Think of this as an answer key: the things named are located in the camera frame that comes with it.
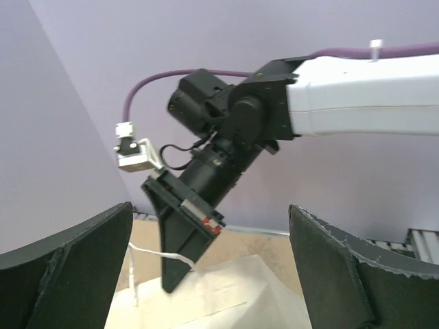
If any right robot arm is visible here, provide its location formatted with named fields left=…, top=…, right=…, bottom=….
left=143, top=54, right=438, bottom=293

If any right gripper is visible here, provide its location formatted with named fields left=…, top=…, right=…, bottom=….
left=142, top=143, right=261, bottom=293

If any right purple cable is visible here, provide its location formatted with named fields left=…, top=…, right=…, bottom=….
left=122, top=40, right=439, bottom=124

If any brown paper bag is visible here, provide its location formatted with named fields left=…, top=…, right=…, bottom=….
left=105, top=237, right=311, bottom=328

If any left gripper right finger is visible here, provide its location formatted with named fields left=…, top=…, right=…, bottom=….
left=289, top=205, right=438, bottom=328

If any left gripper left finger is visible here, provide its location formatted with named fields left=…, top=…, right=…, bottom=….
left=1, top=202, right=133, bottom=328

